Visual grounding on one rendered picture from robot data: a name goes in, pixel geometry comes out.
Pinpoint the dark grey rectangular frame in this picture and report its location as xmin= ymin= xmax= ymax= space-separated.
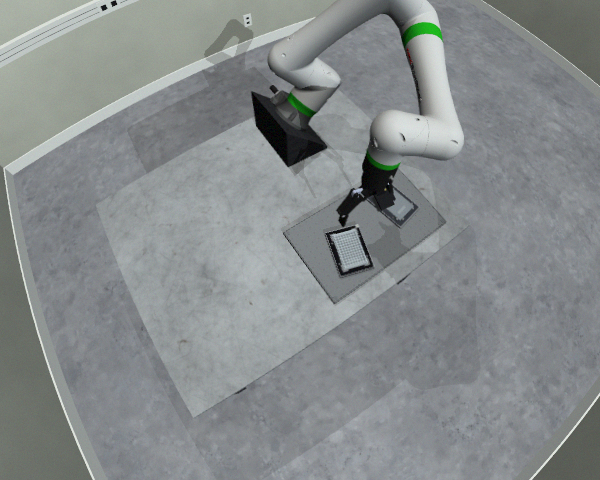
xmin=367 ymin=185 xmax=419 ymax=228

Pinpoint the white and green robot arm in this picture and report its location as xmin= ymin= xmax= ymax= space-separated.
xmin=268 ymin=0 xmax=464 ymax=183

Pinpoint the black rectangular frame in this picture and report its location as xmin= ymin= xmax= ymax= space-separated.
xmin=325 ymin=225 xmax=374 ymax=278

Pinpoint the clear plastic lid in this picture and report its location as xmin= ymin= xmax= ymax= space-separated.
xmin=386 ymin=189 xmax=414 ymax=220

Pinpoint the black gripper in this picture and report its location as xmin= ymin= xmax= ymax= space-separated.
xmin=336 ymin=173 xmax=394 ymax=227

